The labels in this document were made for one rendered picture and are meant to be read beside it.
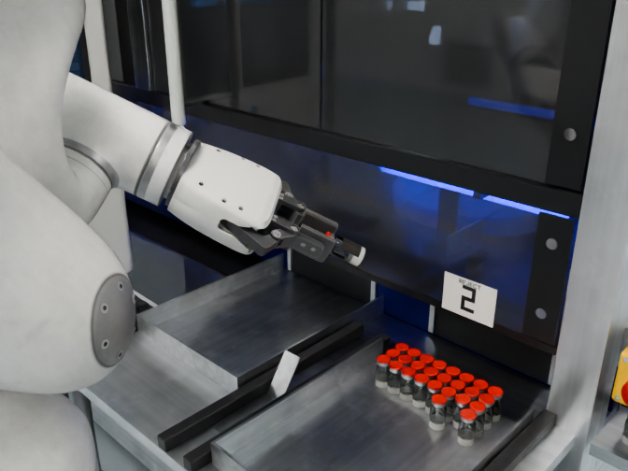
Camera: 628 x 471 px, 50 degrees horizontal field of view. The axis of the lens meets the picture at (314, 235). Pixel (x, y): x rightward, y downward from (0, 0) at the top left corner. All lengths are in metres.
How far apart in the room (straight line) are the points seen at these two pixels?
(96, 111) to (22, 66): 0.12
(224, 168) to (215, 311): 0.56
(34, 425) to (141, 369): 0.49
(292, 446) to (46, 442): 0.40
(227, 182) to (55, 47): 0.21
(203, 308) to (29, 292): 0.78
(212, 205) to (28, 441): 0.26
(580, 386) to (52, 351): 0.68
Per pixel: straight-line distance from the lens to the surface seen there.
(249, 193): 0.68
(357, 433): 0.94
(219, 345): 1.12
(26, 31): 0.58
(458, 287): 0.99
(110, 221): 1.50
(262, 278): 1.32
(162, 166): 0.67
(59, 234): 0.50
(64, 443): 0.61
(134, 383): 1.06
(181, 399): 1.02
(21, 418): 0.62
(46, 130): 0.59
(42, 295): 0.48
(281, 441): 0.93
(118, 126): 0.68
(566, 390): 0.97
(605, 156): 0.84
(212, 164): 0.69
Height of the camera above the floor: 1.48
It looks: 23 degrees down
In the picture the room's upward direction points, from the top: straight up
